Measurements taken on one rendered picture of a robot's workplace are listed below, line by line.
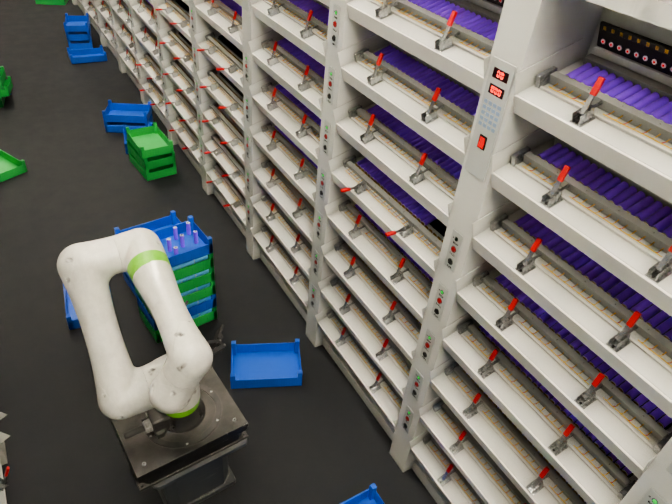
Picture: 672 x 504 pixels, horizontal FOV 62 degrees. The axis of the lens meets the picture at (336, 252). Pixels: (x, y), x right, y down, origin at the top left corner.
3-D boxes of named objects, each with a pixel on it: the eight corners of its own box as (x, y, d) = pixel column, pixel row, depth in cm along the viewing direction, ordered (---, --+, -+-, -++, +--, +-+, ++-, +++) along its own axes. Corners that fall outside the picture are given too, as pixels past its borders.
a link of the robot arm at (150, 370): (146, 398, 181) (137, 358, 169) (193, 380, 188) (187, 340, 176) (158, 428, 172) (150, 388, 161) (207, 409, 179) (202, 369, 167)
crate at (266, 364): (230, 389, 237) (230, 376, 232) (231, 352, 252) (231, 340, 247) (301, 385, 241) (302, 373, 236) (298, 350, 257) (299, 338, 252)
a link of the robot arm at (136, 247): (114, 255, 171) (108, 225, 162) (156, 244, 176) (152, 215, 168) (131, 297, 160) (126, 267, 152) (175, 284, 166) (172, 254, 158)
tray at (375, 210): (436, 281, 165) (434, 260, 158) (333, 181, 204) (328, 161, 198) (489, 248, 170) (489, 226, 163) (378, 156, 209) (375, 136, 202)
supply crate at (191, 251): (146, 276, 228) (143, 261, 223) (127, 250, 240) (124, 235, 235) (213, 253, 243) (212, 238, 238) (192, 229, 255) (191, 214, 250)
